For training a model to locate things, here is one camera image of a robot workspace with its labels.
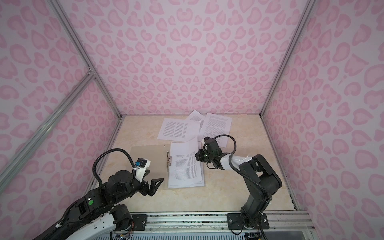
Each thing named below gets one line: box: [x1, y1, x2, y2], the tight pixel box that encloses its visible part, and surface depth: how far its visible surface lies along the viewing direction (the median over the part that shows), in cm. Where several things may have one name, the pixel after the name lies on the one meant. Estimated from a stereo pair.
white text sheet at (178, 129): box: [157, 118, 201, 142], surface depth 113 cm
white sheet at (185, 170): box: [168, 136, 205, 189], surface depth 92 cm
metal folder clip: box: [167, 150, 172, 172], surface depth 95 cm
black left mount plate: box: [130, 214, 147, 231], surface depth 75 cm
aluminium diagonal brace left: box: [0, 71, 96, 190], surface depth 73 cm
